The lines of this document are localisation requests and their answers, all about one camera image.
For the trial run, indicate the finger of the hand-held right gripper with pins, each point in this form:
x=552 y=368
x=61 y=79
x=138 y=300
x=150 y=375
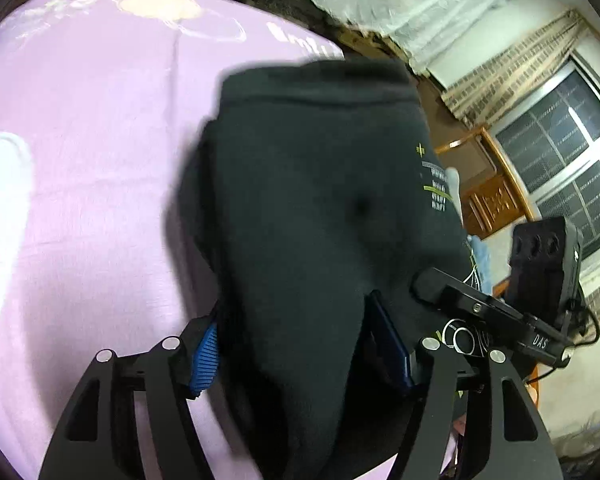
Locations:
x=430 y=287

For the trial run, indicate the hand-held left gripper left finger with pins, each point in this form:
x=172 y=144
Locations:
x=207 y=355

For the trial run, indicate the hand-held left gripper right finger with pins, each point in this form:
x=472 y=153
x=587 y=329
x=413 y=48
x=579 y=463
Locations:
x=387 y=340

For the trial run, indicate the black hoodie with yellow zipper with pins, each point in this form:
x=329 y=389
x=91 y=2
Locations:
x=305 y=210

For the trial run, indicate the blue grey towel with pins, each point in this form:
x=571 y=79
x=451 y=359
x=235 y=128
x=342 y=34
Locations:
x=480 y=260

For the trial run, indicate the brown wooden armchair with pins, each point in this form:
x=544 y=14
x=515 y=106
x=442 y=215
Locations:
x=500 y=205

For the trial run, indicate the grey clothing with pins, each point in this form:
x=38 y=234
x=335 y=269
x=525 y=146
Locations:
x=455 y=190

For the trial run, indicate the white framed grid window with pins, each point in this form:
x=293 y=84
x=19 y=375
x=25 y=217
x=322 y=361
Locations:
x=570 y=120

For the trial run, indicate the beige patterned curtain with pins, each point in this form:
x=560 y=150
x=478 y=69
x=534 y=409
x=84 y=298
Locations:
x=510 y=75

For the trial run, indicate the pink printed bed sheet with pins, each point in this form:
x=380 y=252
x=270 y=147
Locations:
x=105 y=160

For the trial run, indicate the white lace cloth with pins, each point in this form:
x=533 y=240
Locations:
x=405 y=10

